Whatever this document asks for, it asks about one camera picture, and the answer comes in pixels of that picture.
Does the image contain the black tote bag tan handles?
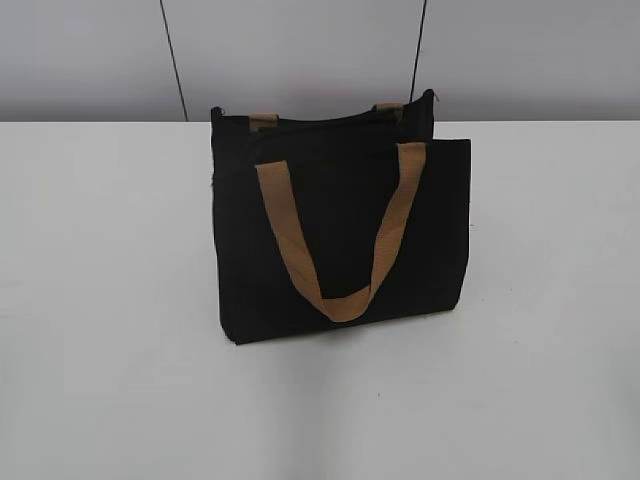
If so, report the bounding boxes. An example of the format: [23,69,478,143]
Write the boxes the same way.
[211,90,471,344]

